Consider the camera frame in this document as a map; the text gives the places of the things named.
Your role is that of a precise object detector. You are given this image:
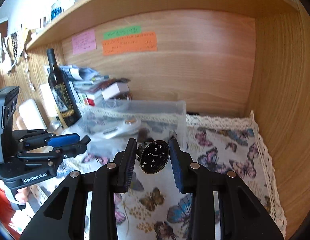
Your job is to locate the clear plastic storage bin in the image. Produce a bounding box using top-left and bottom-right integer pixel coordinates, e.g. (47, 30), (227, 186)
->
(76, 100), (186, 148)

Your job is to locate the pink sticky note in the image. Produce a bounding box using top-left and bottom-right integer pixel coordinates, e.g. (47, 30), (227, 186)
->
(72, 29), (96, 55)

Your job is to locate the dark wine bottle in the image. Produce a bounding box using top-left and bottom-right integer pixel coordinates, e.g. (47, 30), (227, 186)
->
(47, 48), (81, 127)

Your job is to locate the stack of books and magazines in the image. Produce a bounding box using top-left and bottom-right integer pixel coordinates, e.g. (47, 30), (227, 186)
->
(60, 65), (132, 106)

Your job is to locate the green sticky note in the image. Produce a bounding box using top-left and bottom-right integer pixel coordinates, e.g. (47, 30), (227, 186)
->
(103, 25), (141, 40)

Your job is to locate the orange paper note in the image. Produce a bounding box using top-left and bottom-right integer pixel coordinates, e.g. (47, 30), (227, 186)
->
(102, 31), (157, 56)

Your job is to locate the white rectangular device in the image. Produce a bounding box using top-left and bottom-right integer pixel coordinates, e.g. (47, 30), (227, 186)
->
(95, 117), (142, 140)

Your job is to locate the white mug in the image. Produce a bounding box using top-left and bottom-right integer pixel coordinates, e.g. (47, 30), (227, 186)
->
(19, 99), (47, 129)

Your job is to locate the person's hand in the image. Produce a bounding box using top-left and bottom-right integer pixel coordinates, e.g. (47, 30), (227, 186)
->
(15, 187), (29, 205)

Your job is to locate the butterfly print lace tablecloth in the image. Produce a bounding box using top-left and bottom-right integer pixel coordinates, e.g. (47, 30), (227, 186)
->
(30, 104), (288, 240)

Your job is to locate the white small box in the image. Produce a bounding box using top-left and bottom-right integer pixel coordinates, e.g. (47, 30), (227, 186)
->
(102, 82), (130, 100)

